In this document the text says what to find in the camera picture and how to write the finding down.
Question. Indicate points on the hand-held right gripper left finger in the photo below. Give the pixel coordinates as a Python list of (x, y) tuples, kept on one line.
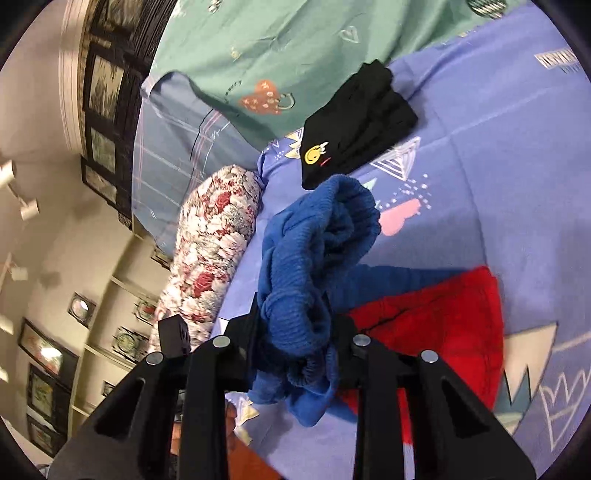
[(244, 342)]

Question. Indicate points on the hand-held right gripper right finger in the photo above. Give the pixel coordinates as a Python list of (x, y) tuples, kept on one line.
[(347, 353)]

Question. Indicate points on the red and blue pants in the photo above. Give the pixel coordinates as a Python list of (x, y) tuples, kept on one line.
[(314, 240)]

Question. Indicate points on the small framed picture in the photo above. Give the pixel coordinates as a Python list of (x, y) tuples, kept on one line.
[(161, 257), (127, 342), (82, 307), (145, 310)]

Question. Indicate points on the floral bolster pillow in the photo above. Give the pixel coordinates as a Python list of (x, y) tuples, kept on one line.
[(212, 249)]

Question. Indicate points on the large dark framed picture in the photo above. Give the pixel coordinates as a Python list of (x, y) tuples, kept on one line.
[(46, 393), (44, 436), (44, 353)]

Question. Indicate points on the white ceiling spotlight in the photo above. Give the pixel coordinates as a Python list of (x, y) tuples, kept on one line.
[(28, 208), (19, 273), (6, 171)]

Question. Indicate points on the blue-grey checked pillow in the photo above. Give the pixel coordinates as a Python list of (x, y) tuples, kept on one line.
[(171, 152)]

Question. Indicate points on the purple printed bed sheet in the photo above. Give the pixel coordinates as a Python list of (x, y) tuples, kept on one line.
[(485, 184)]

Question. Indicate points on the black folded garment smiley patch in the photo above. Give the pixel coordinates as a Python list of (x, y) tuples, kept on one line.
[(364, 120)]

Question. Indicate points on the dark wooden lattice panel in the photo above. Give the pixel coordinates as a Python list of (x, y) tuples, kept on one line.
[(134, 55)]

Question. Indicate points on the green printed blanket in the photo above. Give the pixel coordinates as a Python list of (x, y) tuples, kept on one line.
[(286, 46)]

